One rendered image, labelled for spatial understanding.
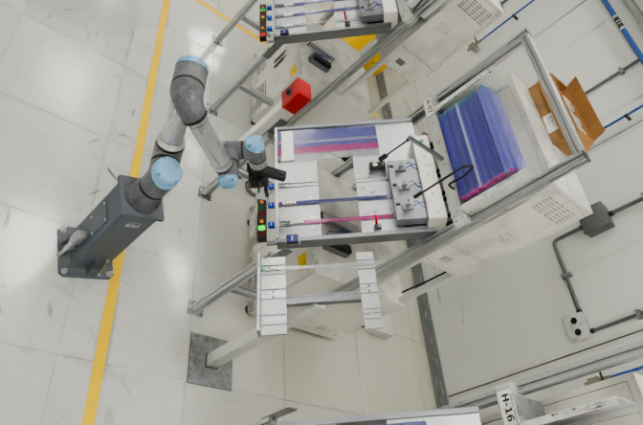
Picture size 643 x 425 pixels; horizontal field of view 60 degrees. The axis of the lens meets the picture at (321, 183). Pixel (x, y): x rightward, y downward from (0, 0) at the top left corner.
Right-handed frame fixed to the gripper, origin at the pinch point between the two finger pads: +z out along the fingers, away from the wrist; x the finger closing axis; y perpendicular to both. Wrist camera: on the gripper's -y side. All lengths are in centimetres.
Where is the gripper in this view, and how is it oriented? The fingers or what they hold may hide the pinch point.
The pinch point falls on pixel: (269, 192)
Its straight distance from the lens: 250.3
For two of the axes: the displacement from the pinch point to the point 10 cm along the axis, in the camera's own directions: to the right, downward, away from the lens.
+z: 0.4, 6.1, 7.9
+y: -10.0, 0.7, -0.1
